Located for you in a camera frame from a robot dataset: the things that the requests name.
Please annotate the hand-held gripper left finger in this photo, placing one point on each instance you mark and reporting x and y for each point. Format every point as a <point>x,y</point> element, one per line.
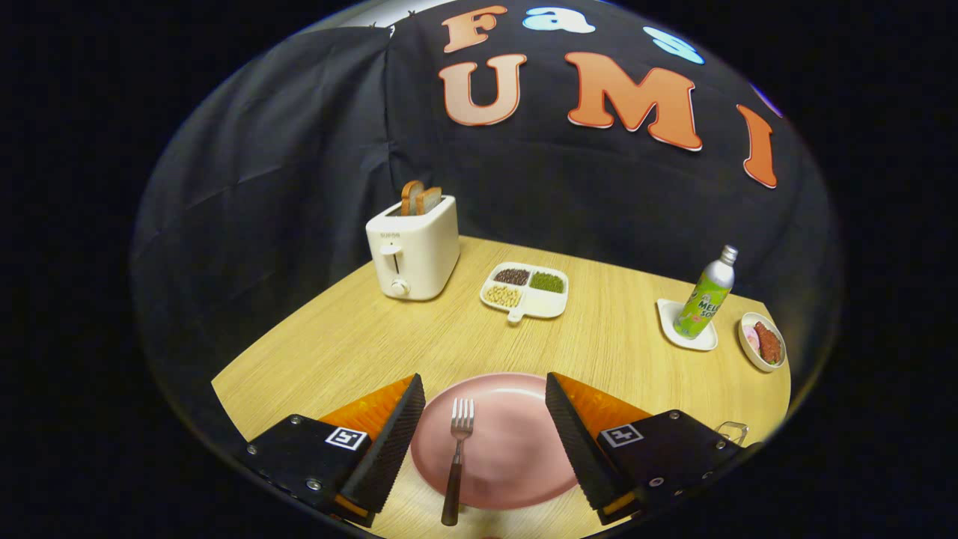
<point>393,449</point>

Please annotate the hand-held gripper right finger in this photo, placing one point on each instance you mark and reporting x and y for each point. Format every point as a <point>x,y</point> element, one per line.
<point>584,449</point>

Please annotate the pink plate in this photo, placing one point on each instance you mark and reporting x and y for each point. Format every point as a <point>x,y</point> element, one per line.
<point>509,449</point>

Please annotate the white divided snack dish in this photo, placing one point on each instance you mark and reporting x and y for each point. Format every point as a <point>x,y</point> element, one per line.
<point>542,303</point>

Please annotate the white square coaster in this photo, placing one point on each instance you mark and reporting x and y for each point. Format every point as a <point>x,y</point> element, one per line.
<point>666,314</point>

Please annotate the pile of green beans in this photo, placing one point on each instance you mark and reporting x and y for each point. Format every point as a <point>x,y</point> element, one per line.
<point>548,282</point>

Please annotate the pile of yellow beans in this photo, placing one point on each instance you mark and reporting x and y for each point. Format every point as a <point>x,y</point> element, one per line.
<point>503,296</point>

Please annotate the green soda bottle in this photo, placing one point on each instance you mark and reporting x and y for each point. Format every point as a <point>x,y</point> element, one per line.
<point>700,307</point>

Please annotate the pile of brown beans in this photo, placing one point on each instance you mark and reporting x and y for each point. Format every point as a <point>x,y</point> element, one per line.
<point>512,276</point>

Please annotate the white oval dish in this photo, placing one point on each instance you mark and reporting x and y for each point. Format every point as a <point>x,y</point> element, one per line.
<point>748,353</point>

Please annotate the white toaster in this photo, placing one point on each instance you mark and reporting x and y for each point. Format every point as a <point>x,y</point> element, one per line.
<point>426,254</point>

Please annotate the pink ham slices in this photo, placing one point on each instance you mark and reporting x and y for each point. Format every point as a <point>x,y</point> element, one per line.
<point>752,338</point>

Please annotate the red meat piece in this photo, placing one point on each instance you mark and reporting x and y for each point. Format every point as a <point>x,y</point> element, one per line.
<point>768,344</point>

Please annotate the brown toast slice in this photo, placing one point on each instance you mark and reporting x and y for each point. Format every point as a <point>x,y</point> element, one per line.
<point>430,201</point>
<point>409,196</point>

